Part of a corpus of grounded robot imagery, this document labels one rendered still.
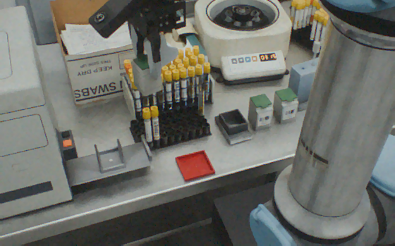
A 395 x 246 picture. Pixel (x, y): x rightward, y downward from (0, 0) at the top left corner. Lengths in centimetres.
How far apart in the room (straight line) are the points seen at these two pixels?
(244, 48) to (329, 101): 81
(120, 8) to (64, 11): 58
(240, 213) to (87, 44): 67
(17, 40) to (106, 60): 29
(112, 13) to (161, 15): 8
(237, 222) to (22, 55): 47
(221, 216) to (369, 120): 46
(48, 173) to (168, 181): 24
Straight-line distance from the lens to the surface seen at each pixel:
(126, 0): 82
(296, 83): 116
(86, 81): 117
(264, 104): 108
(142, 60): 91
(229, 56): 125
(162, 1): 85
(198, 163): 103
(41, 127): 85
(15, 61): 86
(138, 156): 100
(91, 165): 100
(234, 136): 108
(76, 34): 136
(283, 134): 111
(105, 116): 117
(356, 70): 42
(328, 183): 52
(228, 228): 84
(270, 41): 126
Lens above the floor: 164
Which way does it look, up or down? 42 degrees down
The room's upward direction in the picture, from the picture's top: straight up
